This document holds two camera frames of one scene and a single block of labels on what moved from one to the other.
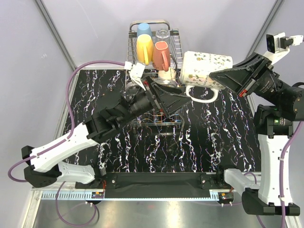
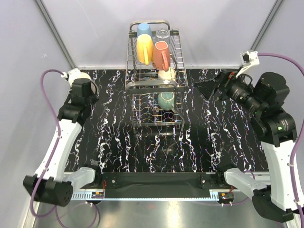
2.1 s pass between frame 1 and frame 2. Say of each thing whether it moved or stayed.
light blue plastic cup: stayed
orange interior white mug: moved
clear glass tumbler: stayed
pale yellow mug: stayed
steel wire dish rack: stayed
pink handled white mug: stayed
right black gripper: moved
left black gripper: moved
